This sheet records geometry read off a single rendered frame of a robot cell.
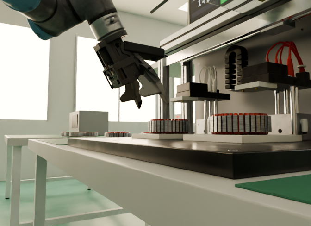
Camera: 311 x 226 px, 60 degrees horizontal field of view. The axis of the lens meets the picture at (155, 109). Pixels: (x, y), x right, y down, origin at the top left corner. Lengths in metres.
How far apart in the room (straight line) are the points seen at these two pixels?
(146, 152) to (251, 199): 0.21
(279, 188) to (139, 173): 0.14
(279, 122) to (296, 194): 0.44
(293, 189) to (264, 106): 0.62
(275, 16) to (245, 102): 0.31
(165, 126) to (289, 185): 0.48
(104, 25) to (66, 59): 4.71
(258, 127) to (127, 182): 0.26
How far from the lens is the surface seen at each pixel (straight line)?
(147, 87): 0.62
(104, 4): 0.66
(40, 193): 1.54
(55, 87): 5.21
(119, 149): 0.44
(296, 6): 0.61
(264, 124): 0.49
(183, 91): 0.75
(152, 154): 0.34
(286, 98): 0.64
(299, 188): 0.21
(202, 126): 0.79
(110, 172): 0.37
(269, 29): 0.71
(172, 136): 0.63
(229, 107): 0.90
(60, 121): 5.17
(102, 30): 0.65
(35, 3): 0.58
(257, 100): 0.83
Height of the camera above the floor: 0.79
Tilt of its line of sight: 5 degrees up
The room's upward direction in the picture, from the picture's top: straight up
